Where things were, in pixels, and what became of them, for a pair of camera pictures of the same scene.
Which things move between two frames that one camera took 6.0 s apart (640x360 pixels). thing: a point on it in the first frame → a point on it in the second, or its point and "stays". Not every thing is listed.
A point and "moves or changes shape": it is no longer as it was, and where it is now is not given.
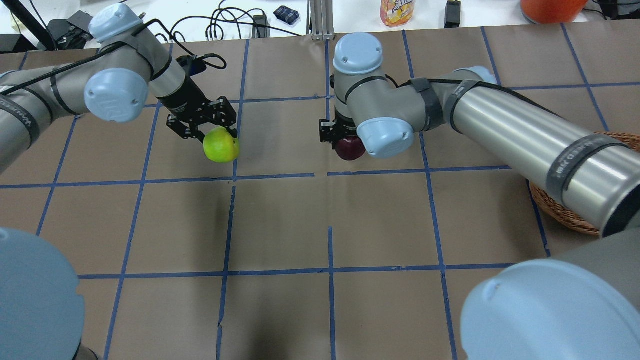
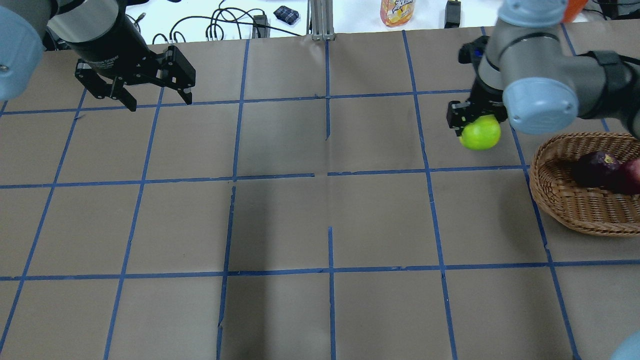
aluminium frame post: [319, 20] stays
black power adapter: [260, 32] stays
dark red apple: [350, 147] moves or changes shape
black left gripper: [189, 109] → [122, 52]
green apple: [220, 146] moves or changes shape
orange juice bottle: [394, 13] stays
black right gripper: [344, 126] → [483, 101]
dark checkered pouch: [286, 15] stays
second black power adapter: [452, 14] stays
